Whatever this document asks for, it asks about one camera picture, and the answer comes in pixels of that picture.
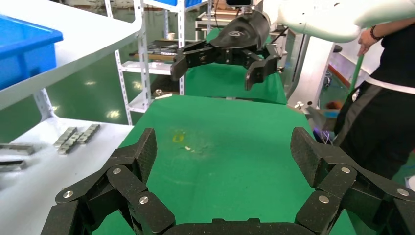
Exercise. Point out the white metal shelf board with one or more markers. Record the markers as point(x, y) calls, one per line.
point(81, 35)

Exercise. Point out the white perforated storage rack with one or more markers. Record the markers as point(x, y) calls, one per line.
point(155, 67)

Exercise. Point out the perforated angle shelf leg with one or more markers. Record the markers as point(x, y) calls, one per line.
point(43, 103)
point(144, 65)

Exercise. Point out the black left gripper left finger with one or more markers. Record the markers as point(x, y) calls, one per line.
point(129, 188)

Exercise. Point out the blue plastic parts bin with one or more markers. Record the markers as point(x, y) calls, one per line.
point(22, 55)

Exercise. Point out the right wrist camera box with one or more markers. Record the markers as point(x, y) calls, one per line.
point(239, 2)

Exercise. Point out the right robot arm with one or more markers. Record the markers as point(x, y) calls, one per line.
point(324, 16)

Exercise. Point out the green work cloth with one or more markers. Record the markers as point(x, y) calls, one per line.
point(227, 155)

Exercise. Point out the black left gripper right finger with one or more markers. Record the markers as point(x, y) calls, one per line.
point(340, 181)

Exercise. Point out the green table cover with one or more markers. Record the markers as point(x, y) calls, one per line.
point(220, 81)

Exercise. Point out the silver bulldog clip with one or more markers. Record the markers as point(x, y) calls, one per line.
point(163, 95)

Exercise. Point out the dark tool tray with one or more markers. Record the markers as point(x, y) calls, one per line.
point(155, 50)

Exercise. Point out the small white cup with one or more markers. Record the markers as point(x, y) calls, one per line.
point(171, 36)

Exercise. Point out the white robot torso column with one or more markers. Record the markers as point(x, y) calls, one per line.
point(309, 71)

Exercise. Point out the blue storage box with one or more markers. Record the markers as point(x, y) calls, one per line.
point(178, 2)

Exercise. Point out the grey metal rail piece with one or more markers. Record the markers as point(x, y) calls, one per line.
point(16, 149)

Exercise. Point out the person bare forearm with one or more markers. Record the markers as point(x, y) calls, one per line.
point(395, 26)

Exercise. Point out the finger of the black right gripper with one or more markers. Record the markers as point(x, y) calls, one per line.
point(191, 56)
point(262, 68)

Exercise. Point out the grey notched metal strip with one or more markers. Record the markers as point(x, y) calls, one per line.
point(88, 133)
point(64, 137)
point(70, 144)

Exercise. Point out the grey metal shelving unit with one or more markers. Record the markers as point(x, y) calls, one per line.
point(204, 24)

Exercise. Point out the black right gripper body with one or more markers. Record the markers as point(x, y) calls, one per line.
point(243, 32)

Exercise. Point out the person hand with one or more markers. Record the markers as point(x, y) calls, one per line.
point(368, 40)

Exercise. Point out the person in black clothes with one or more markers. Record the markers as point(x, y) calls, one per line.
point(382, 113)

